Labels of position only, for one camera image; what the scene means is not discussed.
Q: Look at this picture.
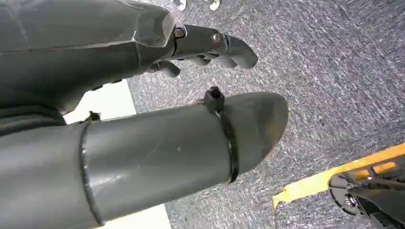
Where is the yellow floor strip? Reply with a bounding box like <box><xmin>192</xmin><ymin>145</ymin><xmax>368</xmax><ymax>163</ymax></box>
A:
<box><xmin>271</xmin><ymin>143</ymin><xmax>405</xmax><ymax>211</ymax></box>

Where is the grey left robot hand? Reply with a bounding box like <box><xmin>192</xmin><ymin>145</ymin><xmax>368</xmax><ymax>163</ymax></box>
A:
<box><xmin>0</xmin><ymin>0</ymin><xmax>289</xmax><ymax>229</ymax></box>

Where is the black robot foot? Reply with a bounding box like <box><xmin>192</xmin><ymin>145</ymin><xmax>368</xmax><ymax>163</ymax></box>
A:
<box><xmin>328</xmin><ymin>164</ymin><xmax>405</xmax><ymax>229</ymax></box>

